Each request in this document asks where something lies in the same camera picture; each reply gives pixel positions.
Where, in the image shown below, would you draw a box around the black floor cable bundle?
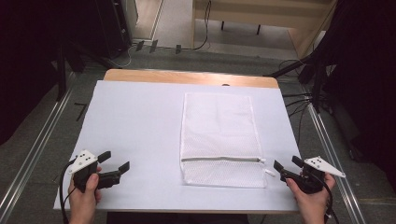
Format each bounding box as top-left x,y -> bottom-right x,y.
280,59 -> 316,146

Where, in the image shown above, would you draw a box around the black hanging cable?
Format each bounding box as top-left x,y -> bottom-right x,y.
183,0 -> 213,51

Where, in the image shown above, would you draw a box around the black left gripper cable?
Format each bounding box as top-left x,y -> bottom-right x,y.
58,159 -> 78,224

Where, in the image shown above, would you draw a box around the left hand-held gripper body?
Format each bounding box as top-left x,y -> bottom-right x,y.
68,149 -> 121,193

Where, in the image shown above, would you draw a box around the light wooden bench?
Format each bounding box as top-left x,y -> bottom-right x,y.
191,0 -> 339,60

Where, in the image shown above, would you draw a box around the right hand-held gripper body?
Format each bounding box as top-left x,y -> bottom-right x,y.
279,156 -> 347,195

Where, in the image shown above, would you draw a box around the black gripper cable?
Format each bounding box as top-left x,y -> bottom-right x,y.
311,172 -> 341,224
58,159 -> 78,224

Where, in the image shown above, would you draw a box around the metal floor rail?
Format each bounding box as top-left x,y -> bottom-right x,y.
0,88 -> 75,217
305,92 -> 368,224

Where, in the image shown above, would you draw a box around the person's left hand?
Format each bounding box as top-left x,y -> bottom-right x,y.
67,166 -> 104,219

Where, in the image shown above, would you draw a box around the black curtain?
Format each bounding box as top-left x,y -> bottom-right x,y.
0,0 -> 106,146
311,0 -> 396,190

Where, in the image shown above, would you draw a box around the white mesh laundry bag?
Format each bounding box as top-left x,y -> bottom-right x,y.
178,91 -> 276,189

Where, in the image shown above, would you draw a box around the black stand legs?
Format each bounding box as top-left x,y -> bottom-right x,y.
263,54 -> 322,78

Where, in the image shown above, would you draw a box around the black equipment cabinet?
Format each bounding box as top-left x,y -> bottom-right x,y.
94,0 -> 134,60

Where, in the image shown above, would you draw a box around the white table cover sheet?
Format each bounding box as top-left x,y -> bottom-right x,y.
52,79 -> 303,214

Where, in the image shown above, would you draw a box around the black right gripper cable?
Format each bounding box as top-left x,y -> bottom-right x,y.
311,172 -> 341,224

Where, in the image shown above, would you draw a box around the white floor cable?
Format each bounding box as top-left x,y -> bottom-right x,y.
114,46 -> 138,69

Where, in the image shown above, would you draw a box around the black metal stand post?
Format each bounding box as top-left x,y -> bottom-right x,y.
55,43 -> 68,103

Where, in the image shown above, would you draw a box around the person's right hand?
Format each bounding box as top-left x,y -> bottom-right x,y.
286,172 -> 337,219

